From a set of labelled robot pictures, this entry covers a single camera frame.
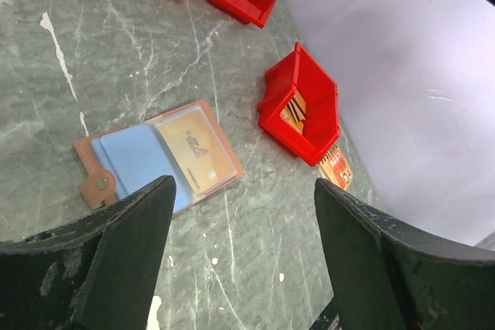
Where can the gold credit card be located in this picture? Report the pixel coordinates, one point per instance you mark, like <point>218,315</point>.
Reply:
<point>197,149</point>

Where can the red bin with gold cards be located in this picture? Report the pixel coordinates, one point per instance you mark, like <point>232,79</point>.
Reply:
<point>299,72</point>

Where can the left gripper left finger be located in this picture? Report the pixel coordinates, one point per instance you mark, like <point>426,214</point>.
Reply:
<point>97,272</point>

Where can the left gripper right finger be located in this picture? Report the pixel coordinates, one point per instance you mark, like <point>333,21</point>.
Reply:
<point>387,274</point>

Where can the orange spiral notebook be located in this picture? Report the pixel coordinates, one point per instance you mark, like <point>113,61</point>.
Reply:
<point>334,167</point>

